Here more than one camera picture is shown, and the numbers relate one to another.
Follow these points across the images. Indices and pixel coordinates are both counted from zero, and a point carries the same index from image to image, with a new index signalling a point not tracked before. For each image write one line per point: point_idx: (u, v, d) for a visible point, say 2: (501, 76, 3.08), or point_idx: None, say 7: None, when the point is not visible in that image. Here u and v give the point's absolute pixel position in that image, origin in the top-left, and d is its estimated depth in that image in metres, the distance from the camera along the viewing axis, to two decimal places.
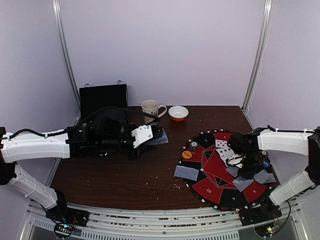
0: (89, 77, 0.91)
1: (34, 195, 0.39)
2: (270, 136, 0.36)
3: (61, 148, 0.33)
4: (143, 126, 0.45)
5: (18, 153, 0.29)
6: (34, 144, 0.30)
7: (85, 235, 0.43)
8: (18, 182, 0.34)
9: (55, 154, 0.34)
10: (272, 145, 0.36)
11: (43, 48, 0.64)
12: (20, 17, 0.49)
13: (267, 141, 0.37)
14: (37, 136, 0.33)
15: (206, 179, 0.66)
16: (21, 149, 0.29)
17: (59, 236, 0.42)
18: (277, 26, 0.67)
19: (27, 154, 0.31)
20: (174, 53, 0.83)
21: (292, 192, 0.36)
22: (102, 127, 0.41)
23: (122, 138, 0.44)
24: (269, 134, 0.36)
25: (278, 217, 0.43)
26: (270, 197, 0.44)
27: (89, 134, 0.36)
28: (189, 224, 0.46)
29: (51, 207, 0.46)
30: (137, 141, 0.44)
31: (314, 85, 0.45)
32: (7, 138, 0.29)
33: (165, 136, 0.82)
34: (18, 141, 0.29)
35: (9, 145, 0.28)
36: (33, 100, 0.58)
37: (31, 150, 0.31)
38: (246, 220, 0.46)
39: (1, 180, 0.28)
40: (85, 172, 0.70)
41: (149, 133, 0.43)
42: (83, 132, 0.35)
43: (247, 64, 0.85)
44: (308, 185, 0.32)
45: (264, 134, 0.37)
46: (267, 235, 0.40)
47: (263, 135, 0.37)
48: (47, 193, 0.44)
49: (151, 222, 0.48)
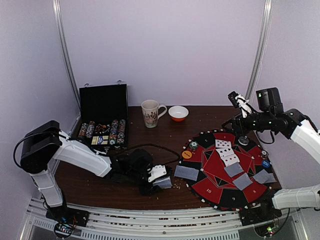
0: (89, 77, 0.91)
1: (49, 192, 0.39)
2: (308, 136, 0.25)
3: (102, 167, 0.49)
4: (158, 166, 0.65)
5: (67, 155, 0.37)
6: (85, 155, 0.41)
7: (85, 235, 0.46)
8: (43, 175, 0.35)
9: (91, 168, 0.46)
10: (307, 146, 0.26)
11: (43, 49, 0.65)
12: (20, 17, 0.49)
13: (294, 130, 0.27)
14: (87, 149, 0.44)
15: (206, 179, 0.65)
16: (73, 154, 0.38)
17: (59, 237, 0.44)
18: (276, 26, 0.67)
19: (72, 158, 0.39)
20: (174, 53, 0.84)
21: (295, 203, 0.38)
22: (132, 163, 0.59)
23: (141, 174, 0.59)
24: (313, 134, 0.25)
25: (278, 217, 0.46)
26: (273, 199, 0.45)
27: (121, 164, 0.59)
28: (189, 224, 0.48)
29: (55, 205, 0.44)
30: (153, 175, 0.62)
31: (314, 86, 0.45)
32: (65, 138, 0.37)
33: (170, 178, 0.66)
34: (74, 146, 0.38)
35: (67, 146, 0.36)
36: (34, 101, 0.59)
37: (78, 157, 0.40)
38: (246, 220, 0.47)
39: (35, 168, 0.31)
40: (84, 172, 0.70)
41: (163, 171, 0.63)
42: (117, 163, 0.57)
43: (248, 64, 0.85)
44: (313, 205, 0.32)
45: (305, 129, 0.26)
46: (267, 235, 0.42)
47: (303, 130, 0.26)
48: (59, 191, 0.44)
49: (151, 222, 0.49)
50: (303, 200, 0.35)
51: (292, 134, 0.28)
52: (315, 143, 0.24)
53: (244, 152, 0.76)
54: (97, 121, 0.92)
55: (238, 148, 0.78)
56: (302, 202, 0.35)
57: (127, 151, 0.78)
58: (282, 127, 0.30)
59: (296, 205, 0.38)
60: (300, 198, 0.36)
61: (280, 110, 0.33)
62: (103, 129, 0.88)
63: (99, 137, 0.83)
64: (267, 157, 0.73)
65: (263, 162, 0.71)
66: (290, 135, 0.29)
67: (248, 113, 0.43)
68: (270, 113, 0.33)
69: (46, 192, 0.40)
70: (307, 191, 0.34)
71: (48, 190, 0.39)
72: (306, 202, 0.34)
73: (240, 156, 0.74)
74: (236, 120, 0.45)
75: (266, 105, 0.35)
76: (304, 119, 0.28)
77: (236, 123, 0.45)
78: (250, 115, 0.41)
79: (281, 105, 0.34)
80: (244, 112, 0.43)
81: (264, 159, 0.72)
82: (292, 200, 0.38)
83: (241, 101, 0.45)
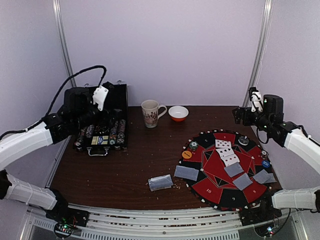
0: (89, 77, 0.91)
1: (37, 196, 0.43)
2: (298, 141, 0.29)
3: (44, 135, 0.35)
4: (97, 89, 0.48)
5: (7, 156, 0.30)
6: (19, 141, 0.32)
7: (85, 235, 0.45)
8: (15, 189, 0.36)
9: (40, 144, 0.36)
10: (298, 149, 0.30)
11: (43, 48, 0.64)
12: (20, 17, 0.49)
13: (286, 137, 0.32)
14: (16, 135, 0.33)
15: (206, 179, 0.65)
16: (10, 150, 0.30)
17: (59, 236, 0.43)
18: (276, 26, 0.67)
19: (16, 154, 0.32)
20: (174, 52, 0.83)
21: (292, 203, 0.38)
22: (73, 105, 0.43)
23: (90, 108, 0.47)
24: (301, 138, 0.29)
25: (278, 217, 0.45)
26: (272, 198, 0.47)
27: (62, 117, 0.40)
28: (189, 224, 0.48)
29: (53, 205, 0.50)
30: (100, 102, 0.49)
31: (314, 86, 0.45)
32: None
33: (170, 178, 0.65)
34: (3, 145, 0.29)
35: None
36: (34, 101, 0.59)
37: (17, 149, 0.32)
38: (246, 220, 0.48)
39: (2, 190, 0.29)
40: (84, 172, 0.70)
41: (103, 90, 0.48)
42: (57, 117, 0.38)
43: (248, 63, 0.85)
44: (310, 206, 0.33)
45: (295, 135, 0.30)
46: (267, 235, 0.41)
47: (294, 136, 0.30)
48: (45, 192, 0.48)
49: (151, 222, 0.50)
50: (300, 200, 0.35)
51: (285, 142, 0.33)
52: (303, 145, 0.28)
53: (244, 152, 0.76)
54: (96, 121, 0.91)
55: (238, 148, 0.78)
56: (299, 203, 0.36)
57: (127, 151, 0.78)
58: (276, 137, 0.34)
59: (293, 205, 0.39)
60: (297, 198, 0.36)
61: (279, 118, 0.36)
62: (103, 129, 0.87)
63: (99, 137, 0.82)
64: (267, 157, 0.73)
65: (263, 162, 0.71)
66: (283, 143, 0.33)
67: (257, 109, 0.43)
68: (269, 120, 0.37)
69: (32, 201, 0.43)
70: (304, 192, 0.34)
71: (32, 199, 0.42)
72: (302, 203, 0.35)
73: (240, 156, 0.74)
74: (244, 109, 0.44)
75: (268, 111, 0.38)
76: (297, 128, 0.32)
77: (241, 112, 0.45)
78: (258, 111, 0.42)
79: (281, 115, 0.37)
80: (254, 107, 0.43)
81: (264, 159, 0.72)
82: (290, 202, 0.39)
83: (256, 96, 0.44)
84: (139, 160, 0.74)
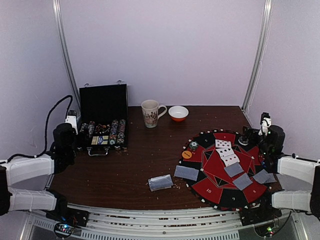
0: (89, 77, 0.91)
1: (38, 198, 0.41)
2: (287, 161, 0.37)
3: (48, 164, 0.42)
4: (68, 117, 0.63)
5: (17, 175, 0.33)
6: (30, 164, 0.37)
7: (85, 235, 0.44)
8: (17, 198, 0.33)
9: (42, 172, 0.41)
10: (287, 170, 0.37)
11: (43, 48, 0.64)
12: (20, 17, 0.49)
13: (278, 163, 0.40)
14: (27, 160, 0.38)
15: (206, 179, 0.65)
16: (21, 169, 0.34)
17: (59, 236, 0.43)
18: (276, 26, 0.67)
19: (23, 175, 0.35)
20: (174, 52, 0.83)
21: (290, 204, 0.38)
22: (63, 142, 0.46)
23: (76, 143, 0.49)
24: (287, 160, 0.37)
25: (278, 217, 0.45)
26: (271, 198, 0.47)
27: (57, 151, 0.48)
28: (189, 224, 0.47)
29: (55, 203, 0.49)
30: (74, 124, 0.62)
31: (314, 86, 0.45)
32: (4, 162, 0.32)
33: (170, 178, 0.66)
34: (17, 163, 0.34)
35: (12, 166, 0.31)
36: (34, 102, 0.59)
37: (26, 170, 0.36)
38: (246, 220, 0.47)
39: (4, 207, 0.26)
40: (85, 172, 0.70)
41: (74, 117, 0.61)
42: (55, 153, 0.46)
43: (247, 63, 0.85)
44: (305, 207, 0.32)
45: (284, 159, 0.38)
46: (267, 235, 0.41)
47: (282, 160, 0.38)
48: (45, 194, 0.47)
49: (151, 222, 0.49)
50: (298, 201, 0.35)
51: (278, 168, 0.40)
52: (290, 164, 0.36)
53: (244, 152, 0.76)
54: (97, 121, 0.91)
55: (238, 148, 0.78)
56: (296, 203, 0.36)
57: (127, 151, 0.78)
58: (269, 165, 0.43)
59: (290, 206, 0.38)
60: (295, 198, 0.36)
61: (278, 149, 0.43)
62: (103, 129, 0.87)
63: (99, 137, 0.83)
64: None
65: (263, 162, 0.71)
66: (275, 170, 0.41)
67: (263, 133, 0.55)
68: (268, 149, 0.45)
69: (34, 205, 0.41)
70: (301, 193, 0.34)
71: (34, 204, 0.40)
72: (299, 203, 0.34)
73: (240, 156, 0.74)
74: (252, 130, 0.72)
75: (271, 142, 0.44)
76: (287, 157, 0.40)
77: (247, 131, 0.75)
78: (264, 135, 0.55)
79: (280, 147, 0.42)
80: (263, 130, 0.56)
81: None
82: (289, 201, 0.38)
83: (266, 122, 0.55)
84: (139, 160, 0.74)
